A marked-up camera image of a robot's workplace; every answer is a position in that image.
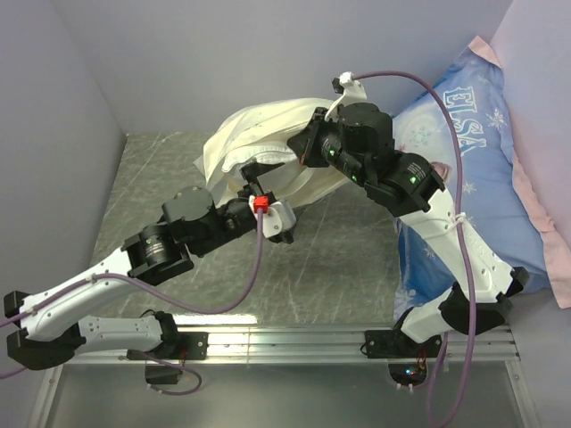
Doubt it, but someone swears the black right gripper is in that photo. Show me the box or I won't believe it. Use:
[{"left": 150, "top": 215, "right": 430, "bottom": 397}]
[{"left": 287, "top": 107, "right": 369, "bottom": 188}]

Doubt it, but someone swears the white pillow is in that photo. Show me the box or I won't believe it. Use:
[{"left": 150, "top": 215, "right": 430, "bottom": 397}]
[{"left": 221, "top": 137, "right": 297, "bottom": 177}]

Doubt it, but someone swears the cream pillowcase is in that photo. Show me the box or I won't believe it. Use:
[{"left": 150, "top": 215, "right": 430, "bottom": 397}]
[{"left": 202, "top": 98, "right": 349, "bottom": 208}]

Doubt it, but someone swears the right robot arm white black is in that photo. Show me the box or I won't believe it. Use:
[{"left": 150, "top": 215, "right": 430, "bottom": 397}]
[{"left": 286, "top": 103, "right": 529, "bottom": 357}]

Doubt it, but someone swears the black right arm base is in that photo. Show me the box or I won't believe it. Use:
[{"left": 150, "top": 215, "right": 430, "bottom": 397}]
[{"left": 360, "top": 330, "right": 443, "bottom": 391}]

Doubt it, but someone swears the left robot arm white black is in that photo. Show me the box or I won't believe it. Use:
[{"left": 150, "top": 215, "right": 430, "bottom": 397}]
[{"left": 1, "top": 161, "right": 296, "bottom": 371}]

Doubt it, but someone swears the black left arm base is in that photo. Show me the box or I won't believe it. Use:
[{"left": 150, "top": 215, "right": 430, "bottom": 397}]
[{"left": 126, "top": 332, "right": 209, "bottom": 395}]

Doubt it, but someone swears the blue Elsa pillow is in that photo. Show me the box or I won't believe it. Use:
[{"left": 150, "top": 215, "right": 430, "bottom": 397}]
[{"left": 393, "top": 37, "right": 570, "bottom": 309}]

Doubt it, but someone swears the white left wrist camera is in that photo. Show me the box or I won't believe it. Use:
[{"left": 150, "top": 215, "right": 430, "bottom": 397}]
[{"left": 249, "top": 195, "right": 296, "bottom": 239}]

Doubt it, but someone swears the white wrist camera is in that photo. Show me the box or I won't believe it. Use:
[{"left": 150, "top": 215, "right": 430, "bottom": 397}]
[
  {"left": 249, "top": 195, "right": 296, "bottom": 239},
  {"left": 325, "top": 71, "right": 368, "bottom": 120}
]

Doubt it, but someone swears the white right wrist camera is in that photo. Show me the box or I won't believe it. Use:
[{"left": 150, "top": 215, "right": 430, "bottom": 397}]
[{"left": 325, "top": 71, "right": 368, "bottom": 120}]

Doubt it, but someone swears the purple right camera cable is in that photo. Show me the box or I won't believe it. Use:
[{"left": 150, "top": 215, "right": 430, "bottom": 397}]
[{"left": 352, "top": 70, "right": 476, "bottom": 428}]

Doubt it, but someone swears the purple camera cable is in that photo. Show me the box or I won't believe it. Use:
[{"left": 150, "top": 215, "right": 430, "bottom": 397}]
[
  {"left": 0, "top": 209, "right": 269, "bottom": 397},
  {"left": 352, "top": 70, "right": 476, "bottom": 428}
]

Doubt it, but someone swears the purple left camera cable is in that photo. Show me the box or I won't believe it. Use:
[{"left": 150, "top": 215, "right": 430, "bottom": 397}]
[{"left": 0, "top": 209, "right": 269, "bottom": 397}]

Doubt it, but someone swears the aluminium mounting rail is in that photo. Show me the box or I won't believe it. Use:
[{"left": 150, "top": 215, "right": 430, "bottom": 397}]
[{"left": 26, "top": 324, "right": 523, "bottom": 428}]

